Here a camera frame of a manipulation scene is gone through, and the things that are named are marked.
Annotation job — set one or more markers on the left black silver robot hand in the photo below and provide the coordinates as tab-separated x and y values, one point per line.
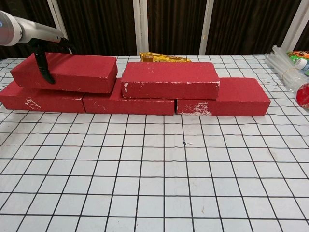
41	32

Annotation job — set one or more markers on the gold snack packet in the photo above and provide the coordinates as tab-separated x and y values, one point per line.
164	58

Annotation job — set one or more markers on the white black grid tablecloth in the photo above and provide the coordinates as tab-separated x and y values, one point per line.
193	169

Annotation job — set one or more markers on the green snack bag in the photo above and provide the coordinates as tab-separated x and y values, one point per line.
299	54

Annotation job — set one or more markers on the clear plastic water bottle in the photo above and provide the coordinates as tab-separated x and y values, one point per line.
300	65

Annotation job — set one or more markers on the green chips can red lid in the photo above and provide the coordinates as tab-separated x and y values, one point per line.
304	95

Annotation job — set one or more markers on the white metal frame post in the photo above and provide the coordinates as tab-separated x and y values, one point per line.
141	24
208	24
295	26
56	12

